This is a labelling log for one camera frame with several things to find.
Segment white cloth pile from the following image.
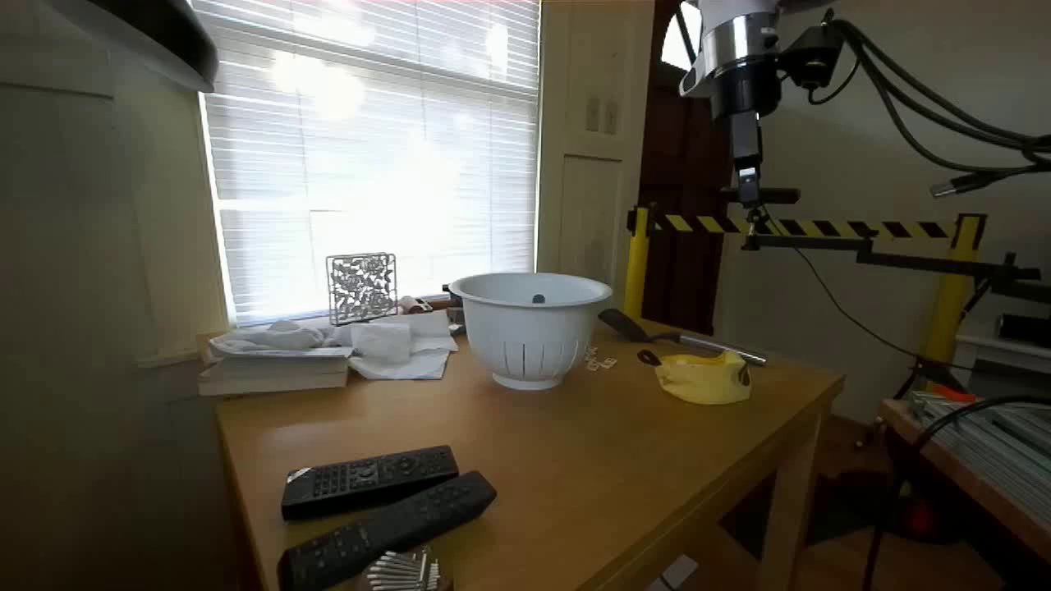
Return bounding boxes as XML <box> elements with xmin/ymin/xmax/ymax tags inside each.
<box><xmin>347</xmin><ymin>313</ymin><xmax>455</xmax><ymax>382</ymax></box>

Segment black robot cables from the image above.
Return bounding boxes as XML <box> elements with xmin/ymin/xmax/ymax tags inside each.
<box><xmin>807</xmin><ymin>11</ymin><xmax>1051</xmax><ymax>199</ymax></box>

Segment silver crinkled foil cup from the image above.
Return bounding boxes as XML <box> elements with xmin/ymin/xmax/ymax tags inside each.
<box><xmin>364</xmin><ymin>551</ymin><xmax>449</xmax><ymax>591</ymax></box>

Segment stack of books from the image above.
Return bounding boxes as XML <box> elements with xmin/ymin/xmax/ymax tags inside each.
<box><xmin>198</xmin><ymin>326</ymin><xmax>347</xmax><ymax>396</ymax></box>

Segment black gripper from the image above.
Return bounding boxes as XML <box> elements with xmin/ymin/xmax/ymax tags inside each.
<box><xmin>728</xmin><ymin>110</ymin><xmax>762</xmax><ymax>206</ymax></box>

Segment black remote control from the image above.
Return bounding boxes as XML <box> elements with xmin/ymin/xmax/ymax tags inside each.
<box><xmin>278</xmin><ymin>471</ymin><xmax>495</xmax><ymax>591</ymax></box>
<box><xmin>281</xmin><ymin>447</ymin><xmax>461</xmax><ymax>521</ymax></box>

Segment black remote control upper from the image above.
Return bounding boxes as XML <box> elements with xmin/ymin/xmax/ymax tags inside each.
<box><xmin>281</xmin><ymin>447</ymin><xmax>461</xmax><ymax>521</ymax></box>

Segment black remote control lower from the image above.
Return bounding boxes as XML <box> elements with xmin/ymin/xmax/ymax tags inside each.
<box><xmin>278</xmin><ymin>471</ymin><xmax>495</xmax><ymax>591</ymax></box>

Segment white colander bowl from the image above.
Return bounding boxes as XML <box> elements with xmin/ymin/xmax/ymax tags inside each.
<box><xmin>449</xmin><ymin>273</ymin><xmax>611</xmax><ymax>391</ymax></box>

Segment white metal floral napkin holder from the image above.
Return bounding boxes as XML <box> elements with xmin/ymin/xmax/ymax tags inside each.
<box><xmin>324</xmin><ymin>254</ymin><xmax>396</xmax><ymax>326</ymax></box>

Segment black spatula grey handle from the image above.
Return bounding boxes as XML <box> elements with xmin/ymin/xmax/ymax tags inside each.
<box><xmin>597</xmin><ymin>307</ymin><xmax>769</xmax><ymax>366</ymax></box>

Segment yellow bag of letter tiles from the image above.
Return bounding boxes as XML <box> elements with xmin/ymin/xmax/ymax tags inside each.
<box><xmin>655</xmin><ymin>351</ymin><xmax>751</xmax><ymax>403</ymax></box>

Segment yellow black striped barrier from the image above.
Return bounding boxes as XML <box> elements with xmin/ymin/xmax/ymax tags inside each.
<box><xmin>623</xmin><ymin>206</ymin><xmax>993</xmax><ymax>316</ymax></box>

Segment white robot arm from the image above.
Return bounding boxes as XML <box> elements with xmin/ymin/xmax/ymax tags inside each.
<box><xmin>681</xmin><ymin>0</ymin><xmax>780</xmax><ymax>206</ymax></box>

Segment white window blinds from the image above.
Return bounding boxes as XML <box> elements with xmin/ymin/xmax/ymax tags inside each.
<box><xmin>195</xmin><ymin>0</ymin><xmax>543</xmax><ymax>320</ymax></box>

